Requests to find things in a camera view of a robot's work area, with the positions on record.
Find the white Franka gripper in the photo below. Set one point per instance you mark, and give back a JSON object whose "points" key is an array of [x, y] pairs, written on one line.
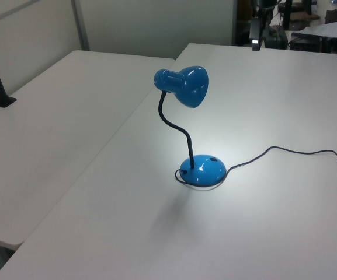
{"points": [[256, 28]]}

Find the blue gooseneck desk lamp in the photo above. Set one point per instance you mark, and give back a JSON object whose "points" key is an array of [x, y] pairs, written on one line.
{"points": [[198, 84]]}

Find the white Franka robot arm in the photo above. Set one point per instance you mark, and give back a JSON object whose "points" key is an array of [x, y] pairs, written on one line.
{"points": [[264, 7]]}

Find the black monitor stand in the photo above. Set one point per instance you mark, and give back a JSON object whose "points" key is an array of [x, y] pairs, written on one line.
{"points": [[287, 13]]}

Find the black equipment box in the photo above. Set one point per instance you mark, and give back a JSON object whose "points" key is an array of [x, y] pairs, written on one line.
{"points": [[308, 42]]}

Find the white paper sheet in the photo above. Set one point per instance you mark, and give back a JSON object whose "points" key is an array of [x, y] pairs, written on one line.
{"points": [[327, 28]]}

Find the dark office chair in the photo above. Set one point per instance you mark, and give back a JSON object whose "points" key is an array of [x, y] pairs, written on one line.
{"points": [[335, 15]]}

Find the white adjacent table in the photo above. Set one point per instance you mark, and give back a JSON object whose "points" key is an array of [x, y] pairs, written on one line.
{"points": [[54, 122]]}

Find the grey metal partition post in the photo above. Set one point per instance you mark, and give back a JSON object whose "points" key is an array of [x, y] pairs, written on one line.
{"points": [[80, 24]]}

